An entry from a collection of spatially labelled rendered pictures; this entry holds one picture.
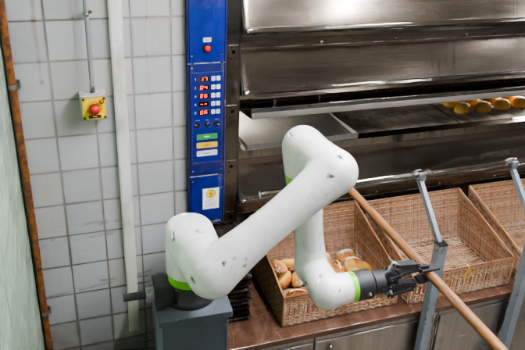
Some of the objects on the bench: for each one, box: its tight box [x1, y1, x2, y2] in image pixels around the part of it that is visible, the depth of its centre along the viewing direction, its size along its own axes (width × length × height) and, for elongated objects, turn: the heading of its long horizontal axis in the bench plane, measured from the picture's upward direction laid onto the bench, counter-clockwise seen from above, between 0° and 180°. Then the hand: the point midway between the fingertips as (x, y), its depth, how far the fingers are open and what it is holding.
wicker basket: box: [366, 188, 516, 305], centre depth 293 cm, size 49×56×28 cm
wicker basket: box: [249, 200, 398, 327], centre depth 276 cm, size 49×56×28 cm
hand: (427, 273), depth 193 cm, fingers closed on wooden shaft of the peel, 3 cm apart
